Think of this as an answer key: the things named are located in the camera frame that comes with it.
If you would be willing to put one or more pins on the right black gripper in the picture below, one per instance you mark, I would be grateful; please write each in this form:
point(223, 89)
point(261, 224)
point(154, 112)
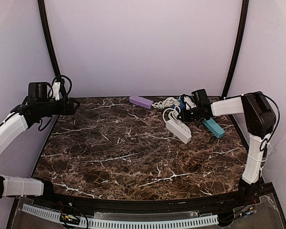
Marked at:
point(185, 115)

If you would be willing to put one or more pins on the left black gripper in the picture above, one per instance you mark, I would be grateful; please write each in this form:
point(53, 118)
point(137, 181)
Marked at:
point(68, 106)

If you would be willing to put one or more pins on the dark blue cube socket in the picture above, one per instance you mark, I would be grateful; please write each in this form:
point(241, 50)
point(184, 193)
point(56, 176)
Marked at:
point(178, 105)

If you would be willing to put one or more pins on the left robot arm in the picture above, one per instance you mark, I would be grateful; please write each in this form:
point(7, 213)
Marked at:
point(21, 118)

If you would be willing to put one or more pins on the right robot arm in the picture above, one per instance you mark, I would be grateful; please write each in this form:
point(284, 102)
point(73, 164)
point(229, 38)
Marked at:
point(261, 122)

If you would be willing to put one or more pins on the teal power strip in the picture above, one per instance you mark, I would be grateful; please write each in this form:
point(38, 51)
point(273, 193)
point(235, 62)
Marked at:
point(214, 127)

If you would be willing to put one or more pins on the white power strip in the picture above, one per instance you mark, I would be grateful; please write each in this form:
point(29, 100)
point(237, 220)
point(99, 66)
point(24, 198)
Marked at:
point(181, 131)

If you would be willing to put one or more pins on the purple power strip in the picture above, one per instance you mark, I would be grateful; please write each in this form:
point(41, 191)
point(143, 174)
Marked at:
point(140, 101)

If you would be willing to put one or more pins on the left circuit board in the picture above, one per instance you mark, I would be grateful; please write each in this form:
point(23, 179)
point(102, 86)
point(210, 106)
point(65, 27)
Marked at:
point(69, 219)

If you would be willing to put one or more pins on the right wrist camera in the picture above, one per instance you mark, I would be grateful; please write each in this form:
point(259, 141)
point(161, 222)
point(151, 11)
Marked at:
point(200, 98)

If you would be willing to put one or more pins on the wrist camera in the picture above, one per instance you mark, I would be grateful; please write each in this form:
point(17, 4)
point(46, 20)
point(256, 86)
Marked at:
point(200, 98)
point(38, 90)

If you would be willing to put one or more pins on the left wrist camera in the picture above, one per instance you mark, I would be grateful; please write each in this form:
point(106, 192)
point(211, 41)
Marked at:
point(38, 90)

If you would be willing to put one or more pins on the right black frame post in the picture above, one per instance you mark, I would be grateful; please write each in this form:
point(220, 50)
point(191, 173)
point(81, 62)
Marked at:
point(237, 47)

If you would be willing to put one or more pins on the black frame post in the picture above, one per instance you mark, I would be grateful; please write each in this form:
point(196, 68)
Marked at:
point(47, 36)
point(237, 47)

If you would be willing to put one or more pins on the black front rail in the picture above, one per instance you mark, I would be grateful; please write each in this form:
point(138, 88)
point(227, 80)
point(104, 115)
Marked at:
point(208, 204)

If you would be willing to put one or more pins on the left black frame post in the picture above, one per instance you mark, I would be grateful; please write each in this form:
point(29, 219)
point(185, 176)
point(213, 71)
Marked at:
point(47, 36)

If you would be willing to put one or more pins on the white slotted cable duct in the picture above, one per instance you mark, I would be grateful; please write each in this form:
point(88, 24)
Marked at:
point(184, 220)

